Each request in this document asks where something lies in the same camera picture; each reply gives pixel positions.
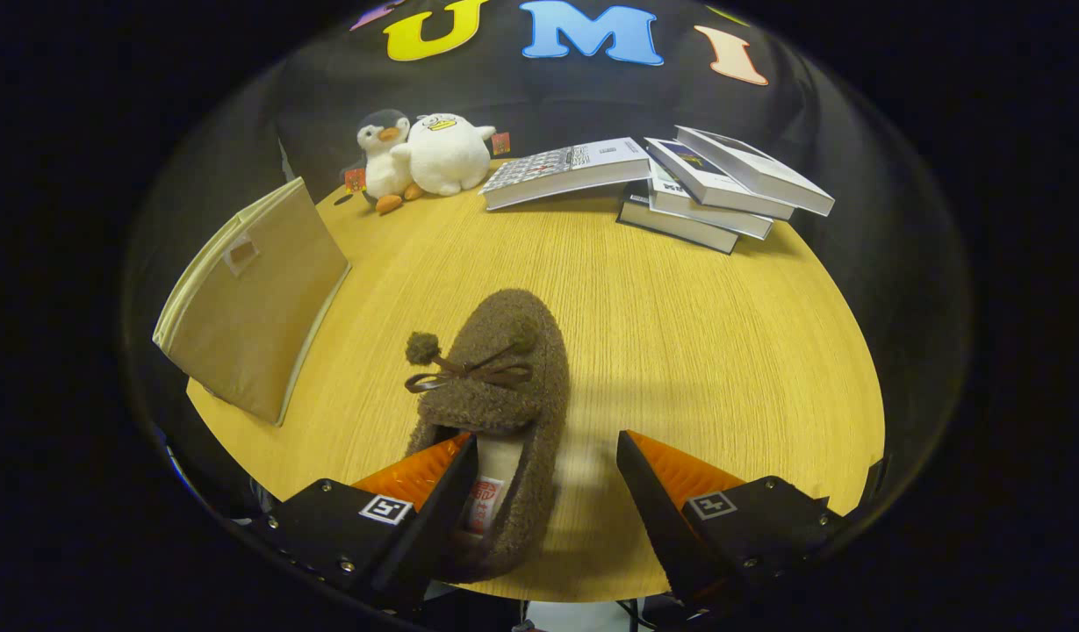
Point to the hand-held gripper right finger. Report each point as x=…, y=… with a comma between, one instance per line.
x=671, y=544

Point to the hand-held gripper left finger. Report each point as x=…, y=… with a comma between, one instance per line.
x=416, y=544

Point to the brown fuzzy shoe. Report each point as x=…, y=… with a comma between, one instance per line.
x=504, y=333

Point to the cream fabric storage box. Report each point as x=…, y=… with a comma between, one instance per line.
x=258, y=307

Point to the dark cover book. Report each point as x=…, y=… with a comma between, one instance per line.
x=671, y=226

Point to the plain white book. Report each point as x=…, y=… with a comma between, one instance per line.
x=706, y=218

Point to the grey penguin plush toy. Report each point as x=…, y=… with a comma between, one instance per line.
x=383, y=167

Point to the white book dark picture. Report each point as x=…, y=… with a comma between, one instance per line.
x=758, y=171

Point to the patterned cover white book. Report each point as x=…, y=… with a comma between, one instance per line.
x=565, y=171

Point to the white duck plush toy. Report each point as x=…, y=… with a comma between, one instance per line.
x=451, y=158

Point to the black backdrop cloth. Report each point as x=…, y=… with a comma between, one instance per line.
x=548, y=96

